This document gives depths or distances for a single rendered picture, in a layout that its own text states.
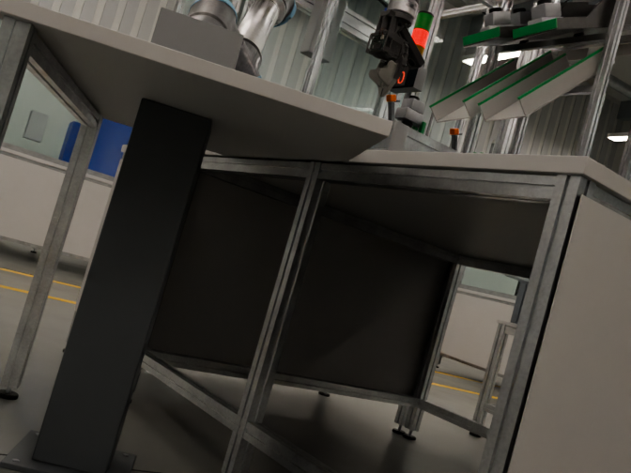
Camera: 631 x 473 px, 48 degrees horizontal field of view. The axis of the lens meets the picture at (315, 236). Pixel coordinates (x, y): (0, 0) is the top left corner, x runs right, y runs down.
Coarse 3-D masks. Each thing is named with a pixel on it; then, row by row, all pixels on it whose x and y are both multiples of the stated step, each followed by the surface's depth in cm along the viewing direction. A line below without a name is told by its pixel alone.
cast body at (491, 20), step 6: (492, 12) 162; (498, 12) 162; (504, 12) 163; (486, 18) 165; (492, 18) 162; (498, 18) 162; (504, 18) 163; (510, 18) 163; (486, 24) 165; (492, 24) 163; (498, 24) 163; (504, 24) 163; (510, 24) 163; (480, 30) 166
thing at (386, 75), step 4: (388, 64) 181; (392, 64) 182; (396, 64) 182; (388, 68) 181; (392, 68) 182; (380, 72) 180; (384, 72) 181; (388, 72) 181; (392, 72) 182; (380, 76) 180; (384, 76) 181; (388, 76) 181; (392, 76) 182; (384, 80) 181; (388, 80) 182; (392, 80) 181; (396, 80) 182; (388, 84) 182; (392, 84) 182; (384, 88) 183; (388, 88) 182; (384, 92) 183; (380, 96) 183
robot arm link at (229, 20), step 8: (200, 0) 175; (208, 0) 174; (216, 0) 175; (224, 0) 177; (192, 8) 173; (200, 8) 170; (208, 8) 170; (216, 8) 172; (224, 8) 174; (232, 8) 178; (224, 16) 172; (232, 16) 177; (232, 24) 176
